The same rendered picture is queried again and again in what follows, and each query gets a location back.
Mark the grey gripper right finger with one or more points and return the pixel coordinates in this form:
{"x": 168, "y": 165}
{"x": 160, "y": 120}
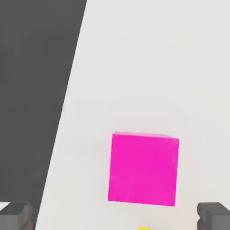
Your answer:
{"x": 215, "y": 217}

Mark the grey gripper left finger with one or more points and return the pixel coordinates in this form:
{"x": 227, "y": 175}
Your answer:
{"x": 14, "y": 217}

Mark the small yellow cube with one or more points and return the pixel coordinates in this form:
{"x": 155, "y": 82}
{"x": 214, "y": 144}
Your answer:
{"x": 145, "y": 228}

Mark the large magenta box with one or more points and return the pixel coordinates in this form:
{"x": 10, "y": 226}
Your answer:
{"x": 142, "y": 169}

